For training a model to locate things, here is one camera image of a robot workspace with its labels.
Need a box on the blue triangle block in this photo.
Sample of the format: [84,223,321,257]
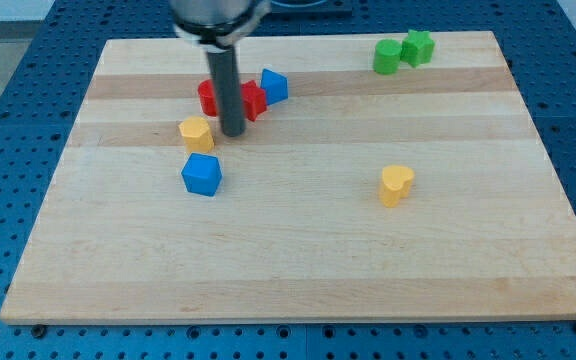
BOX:
[261,69,289,105]

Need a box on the green cylinder block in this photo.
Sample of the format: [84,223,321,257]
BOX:
[373,39,402,75]

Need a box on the yellow heart block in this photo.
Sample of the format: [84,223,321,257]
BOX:
[378,165,415,208]

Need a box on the red star block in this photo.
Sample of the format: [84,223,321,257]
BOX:
[241,80,267,122]

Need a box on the red round block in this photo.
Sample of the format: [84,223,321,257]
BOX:
[197,79,218,117]

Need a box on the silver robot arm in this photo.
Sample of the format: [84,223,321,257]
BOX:
[169,0,271,137]

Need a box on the green star block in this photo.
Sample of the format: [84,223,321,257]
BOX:
[401,30,435,68]

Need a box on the wooden board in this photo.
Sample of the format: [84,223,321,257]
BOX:
[0,31,576,325]

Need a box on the yellow hexagon block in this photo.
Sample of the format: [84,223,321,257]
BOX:
[178,116,214,154]

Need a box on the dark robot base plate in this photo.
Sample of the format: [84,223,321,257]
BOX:
[271,0,353,15]

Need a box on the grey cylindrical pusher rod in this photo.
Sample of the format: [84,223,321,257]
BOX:
[206,47,246,137]

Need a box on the blue cube block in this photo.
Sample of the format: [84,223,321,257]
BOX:
[181,153,222,197]

